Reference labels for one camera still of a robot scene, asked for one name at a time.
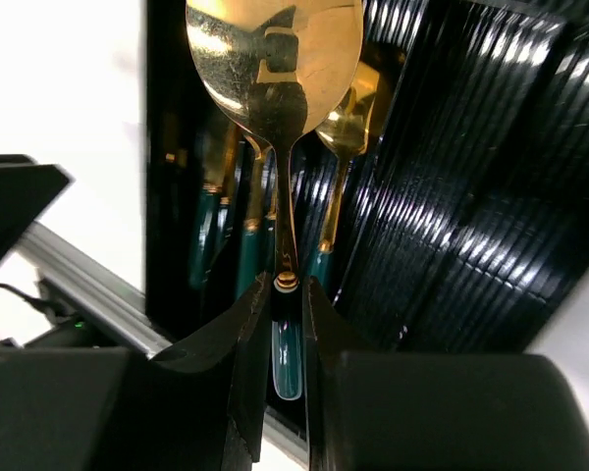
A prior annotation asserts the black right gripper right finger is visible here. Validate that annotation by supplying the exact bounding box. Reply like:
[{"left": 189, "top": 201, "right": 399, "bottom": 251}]
[{"left": 302, "top": 279, "right": 589, "bottom": 470}]

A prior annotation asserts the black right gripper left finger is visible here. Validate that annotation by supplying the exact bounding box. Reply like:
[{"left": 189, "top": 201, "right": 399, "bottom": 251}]
[{"left": 0, "top": 275, "right": 271, "bottom": 470}]

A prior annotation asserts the gold fork green handle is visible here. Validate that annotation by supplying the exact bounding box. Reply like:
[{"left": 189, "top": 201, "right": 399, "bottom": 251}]
[{"left": 236, "top": 133, "right": 272, "bottom": 298}]

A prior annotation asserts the gold knife green handle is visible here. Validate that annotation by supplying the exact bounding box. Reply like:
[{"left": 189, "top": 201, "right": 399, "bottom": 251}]
[{"left": 188, "top": 112, "right": 227, "bottom": 293}]

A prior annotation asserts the black cutlery tray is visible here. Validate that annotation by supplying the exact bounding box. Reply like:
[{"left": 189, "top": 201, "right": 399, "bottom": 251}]
[{"left": 144, "top": 1, "right": 589, "bottom": 352}]

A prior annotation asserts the aluminium front rail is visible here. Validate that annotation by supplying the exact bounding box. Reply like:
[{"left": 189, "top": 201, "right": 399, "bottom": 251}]
[{"left": 17, "top": 223, "right": 172, "bottom": 358}]

